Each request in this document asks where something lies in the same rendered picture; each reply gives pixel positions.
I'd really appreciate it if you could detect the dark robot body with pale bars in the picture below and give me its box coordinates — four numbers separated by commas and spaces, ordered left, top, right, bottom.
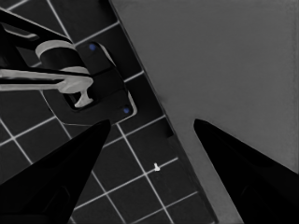
0, 7, 138, 127

